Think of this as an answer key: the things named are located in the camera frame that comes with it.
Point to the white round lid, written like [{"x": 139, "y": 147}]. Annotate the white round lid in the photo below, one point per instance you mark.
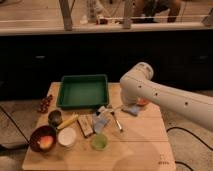
[{"x": 67, "y": 137}]

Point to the green plastic cup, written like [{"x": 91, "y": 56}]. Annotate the green plastic cup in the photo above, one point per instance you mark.
[{"x": 99, "y": 142}]

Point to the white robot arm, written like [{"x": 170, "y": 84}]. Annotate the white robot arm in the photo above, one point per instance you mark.
[{"x": 137, "y": 83}]

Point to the blue sponge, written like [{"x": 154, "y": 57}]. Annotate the blue sponge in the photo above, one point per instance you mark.
[{"x": 133, "y": 110}]

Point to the orange peach toy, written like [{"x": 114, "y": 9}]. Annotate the orange peach toy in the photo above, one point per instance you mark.
[{"x": 46, "y": 142}]

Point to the light blue cloth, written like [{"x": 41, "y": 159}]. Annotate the light blue cloth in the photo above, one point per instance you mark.
[{"x": 99, "y": 122}]

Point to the brown wooden block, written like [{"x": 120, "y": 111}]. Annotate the brown wooden block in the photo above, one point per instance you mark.
[{"x": 85, "y": 126}]

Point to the red grape bunch toy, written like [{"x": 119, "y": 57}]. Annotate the red grape bunch toy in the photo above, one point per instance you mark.
[{"x": 44, "y": 104}]

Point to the green plastic tray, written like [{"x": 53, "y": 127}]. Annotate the green plastic tray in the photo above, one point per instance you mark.
[{"x": 83, "y": 92}]

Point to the orange bowl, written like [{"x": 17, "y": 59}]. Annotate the orange bowl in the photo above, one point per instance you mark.
[{"x": 142, "y": 102}]

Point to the person in background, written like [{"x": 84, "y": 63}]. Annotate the person in background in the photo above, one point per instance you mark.
[{"x": 145, "y": 10}]

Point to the dark metal cup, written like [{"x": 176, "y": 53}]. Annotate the dark metal cup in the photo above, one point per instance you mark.
[{"x": 55, "y": 118}]

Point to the metal fork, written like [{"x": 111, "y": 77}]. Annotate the metal fork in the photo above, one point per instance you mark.
[{"x": 116, "y": 121}]

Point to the dark brown bowl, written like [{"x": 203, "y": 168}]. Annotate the dark brown bowl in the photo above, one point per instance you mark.
[{"x": 45, "y": 130}]

